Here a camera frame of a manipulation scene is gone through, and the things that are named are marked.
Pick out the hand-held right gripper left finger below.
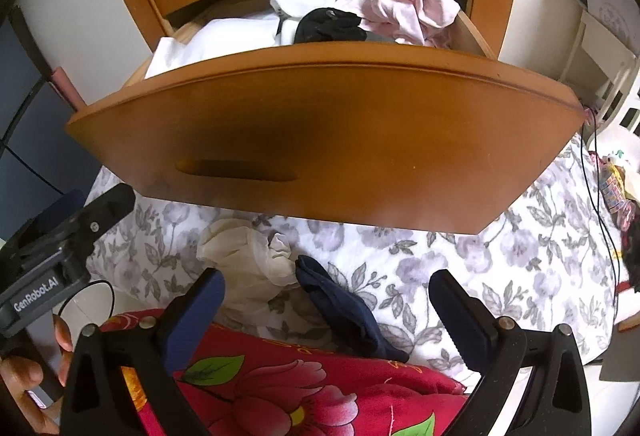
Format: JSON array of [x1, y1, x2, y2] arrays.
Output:
[[60, 267, 226, 436]]

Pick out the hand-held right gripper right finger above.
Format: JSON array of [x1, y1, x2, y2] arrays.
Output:
[[429, 269, 593, 436]]

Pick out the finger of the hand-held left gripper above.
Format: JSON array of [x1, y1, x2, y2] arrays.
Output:
[[10, 183, 137, 262], [32, 189, 86, 237]]

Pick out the cream sheer garment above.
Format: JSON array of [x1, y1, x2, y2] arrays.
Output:
[[196, 219, 301, 317]]

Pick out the navy garment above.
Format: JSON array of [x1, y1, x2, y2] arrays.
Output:
[[295, 255, 411, 364]]

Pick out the white garment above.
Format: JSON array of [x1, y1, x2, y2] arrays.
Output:
[[145, 14, 286, 80]]

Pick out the black sock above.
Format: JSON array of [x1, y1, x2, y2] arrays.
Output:
[[294, 7, 371, 44]]

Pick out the light pink underwear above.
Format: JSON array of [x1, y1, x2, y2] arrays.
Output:
[[332, 0, 461, 47]]

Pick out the person's left hand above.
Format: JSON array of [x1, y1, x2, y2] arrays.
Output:
[[0, 316, 76, 436]]

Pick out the dark blue cabinet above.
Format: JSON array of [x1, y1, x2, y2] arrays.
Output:
[[0, 6, 101, 247]]

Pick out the pink board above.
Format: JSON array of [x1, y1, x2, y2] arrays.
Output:
[[47, 66, 88, 112]]

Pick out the red floral blanket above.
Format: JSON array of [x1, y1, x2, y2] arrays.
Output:
[[97, 309, 468, 436]]

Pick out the black lace accessory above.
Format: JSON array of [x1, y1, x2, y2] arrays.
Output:
[[620, 216, 640, 297]]

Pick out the colourful small packets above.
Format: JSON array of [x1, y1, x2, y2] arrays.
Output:
[[597, 156, 636, 227]]

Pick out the white cutout shelf rack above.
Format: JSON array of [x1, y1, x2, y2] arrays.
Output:
[[557, 9, 640, 137]]

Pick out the grey printed box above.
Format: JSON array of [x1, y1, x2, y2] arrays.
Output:
[[582, 0, 640, 47]]

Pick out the black cable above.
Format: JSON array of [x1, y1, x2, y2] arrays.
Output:
[[580, 106, 623, 317]]

